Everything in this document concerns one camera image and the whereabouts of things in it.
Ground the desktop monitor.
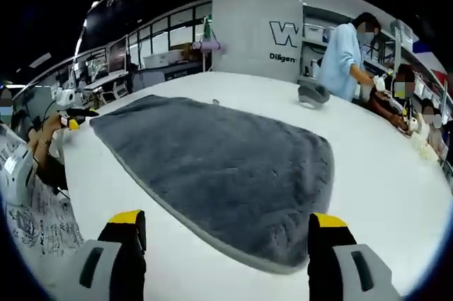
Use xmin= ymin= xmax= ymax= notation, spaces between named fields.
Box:
xmin=107 ymin=34 xmax=130 ymax=74

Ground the grey metal shelf rack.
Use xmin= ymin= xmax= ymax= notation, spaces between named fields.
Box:
xmin=300 ymin=3 xmax=453 ymax=118

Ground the white printer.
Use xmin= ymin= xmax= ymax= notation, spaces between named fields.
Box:
xmin=142 ymin=50 xmax=185 ymax=69

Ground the person's left hand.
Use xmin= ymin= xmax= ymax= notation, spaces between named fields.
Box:
xmin=42 ymin=113 xmax=66 ymax=135

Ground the white storage box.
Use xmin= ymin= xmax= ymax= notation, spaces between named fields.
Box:
xmin=304 ymin=23 xmax=326 ymax=42

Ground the white table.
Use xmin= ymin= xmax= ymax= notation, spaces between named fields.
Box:
xmin=62 ymin=70 xmax=451 ymax=301

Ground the person's printed white shirt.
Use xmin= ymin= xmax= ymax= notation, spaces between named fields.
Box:
xmin=0 ymin=123 xmax=86 ymax=274

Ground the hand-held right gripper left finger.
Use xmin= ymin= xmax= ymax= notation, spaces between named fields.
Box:
xmin=51 ymin=210 xmax=148 ymax=301

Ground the grey towel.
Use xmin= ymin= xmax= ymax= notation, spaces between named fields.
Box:
xmin=88 ymin=94 xmax=336 ymax=276

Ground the green hanging item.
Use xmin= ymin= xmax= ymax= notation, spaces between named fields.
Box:
xmin=202 ymin=13 xmax=216 ymax=42

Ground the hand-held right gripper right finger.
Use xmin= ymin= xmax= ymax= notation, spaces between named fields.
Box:
xmin=306 ymin=212 xmax=404 ymax=301

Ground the purple rolled mat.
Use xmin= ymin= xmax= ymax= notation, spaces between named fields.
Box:
xmin=191 ymin=40 xmax=228 ymax=55

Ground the large dark hanging screen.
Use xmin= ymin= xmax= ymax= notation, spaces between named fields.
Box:
xmin=82 ymin=0 xmax=147 ymax=44

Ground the white chest device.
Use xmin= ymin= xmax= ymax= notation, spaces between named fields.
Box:
xmin=0 ymin=147 xmax=35 ymax=207

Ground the small grey folded cloth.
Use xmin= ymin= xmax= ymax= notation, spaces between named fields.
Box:
xmin=296 ymin=82 xmax=331 ymax=110

